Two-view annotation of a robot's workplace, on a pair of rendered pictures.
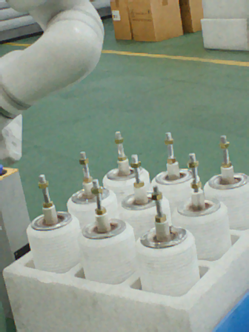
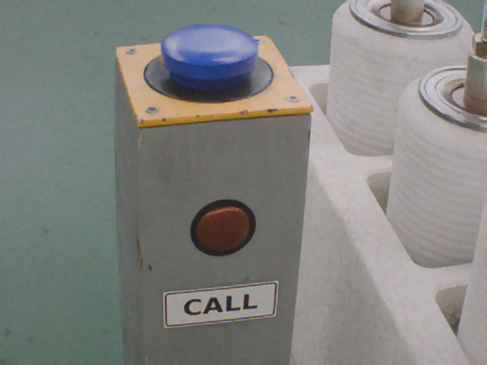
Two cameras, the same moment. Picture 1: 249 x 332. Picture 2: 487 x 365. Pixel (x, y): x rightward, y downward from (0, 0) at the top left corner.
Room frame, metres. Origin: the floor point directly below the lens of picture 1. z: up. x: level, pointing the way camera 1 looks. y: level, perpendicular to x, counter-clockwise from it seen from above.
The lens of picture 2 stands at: (0.96, 0.58, 0.52)
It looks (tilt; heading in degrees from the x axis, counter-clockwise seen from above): 31 degrees down; 307
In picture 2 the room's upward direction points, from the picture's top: 3 degrees clockwise
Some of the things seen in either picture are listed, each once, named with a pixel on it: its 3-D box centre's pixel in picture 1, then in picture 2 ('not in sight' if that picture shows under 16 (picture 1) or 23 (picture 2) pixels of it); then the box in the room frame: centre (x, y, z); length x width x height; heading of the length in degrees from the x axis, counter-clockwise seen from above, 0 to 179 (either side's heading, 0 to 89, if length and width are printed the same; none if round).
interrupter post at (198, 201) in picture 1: (198, 200); not in sight; (1.04, -0.11, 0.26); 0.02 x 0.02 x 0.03
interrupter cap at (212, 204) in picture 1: (198, 207); not in sight; (1.04, -0.11, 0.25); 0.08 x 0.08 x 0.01
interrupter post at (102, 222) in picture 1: (102, 221); not in sight; (1.01, 0.05, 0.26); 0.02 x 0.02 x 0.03
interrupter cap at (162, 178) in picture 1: (174, 177); not in sight; (1.20, -0.09, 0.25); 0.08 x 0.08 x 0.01
